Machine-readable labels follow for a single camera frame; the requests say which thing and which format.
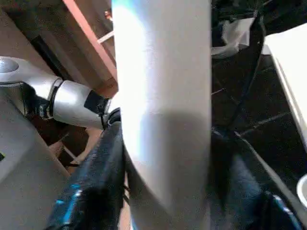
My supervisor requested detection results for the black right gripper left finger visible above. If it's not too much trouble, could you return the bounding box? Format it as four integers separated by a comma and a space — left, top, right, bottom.
46, 108, 127, 230

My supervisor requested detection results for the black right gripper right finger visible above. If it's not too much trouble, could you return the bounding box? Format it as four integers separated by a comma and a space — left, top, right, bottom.
209, 129, 307, 230

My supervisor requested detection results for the white plastic table leg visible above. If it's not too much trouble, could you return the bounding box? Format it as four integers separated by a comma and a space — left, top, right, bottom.
111, 0, 213, 230

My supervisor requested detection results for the white plastic table top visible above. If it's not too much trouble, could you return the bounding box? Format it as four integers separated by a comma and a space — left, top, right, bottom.
263, 22, 307, 207

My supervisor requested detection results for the grey robot torso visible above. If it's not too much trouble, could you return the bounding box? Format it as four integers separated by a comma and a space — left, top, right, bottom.
0, 96, 71, 230

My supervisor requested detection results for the orange wooden beam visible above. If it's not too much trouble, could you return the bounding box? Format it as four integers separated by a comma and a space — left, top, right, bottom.
62, 0, 118, 83

